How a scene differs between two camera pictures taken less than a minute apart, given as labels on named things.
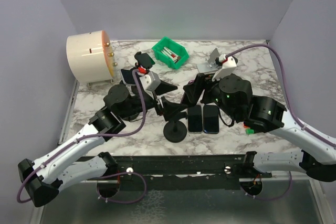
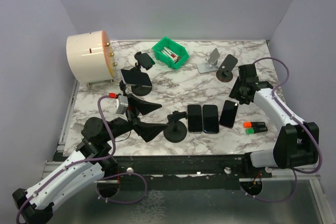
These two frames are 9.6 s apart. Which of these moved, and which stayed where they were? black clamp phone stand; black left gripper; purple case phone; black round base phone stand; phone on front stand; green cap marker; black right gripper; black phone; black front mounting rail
Moved: purple case phone; black left gripper; black right gripper
Stayed: black phone; green cap marker; black front mounting rail; black clamp phone stand; phone on front stand; black round base phone stand
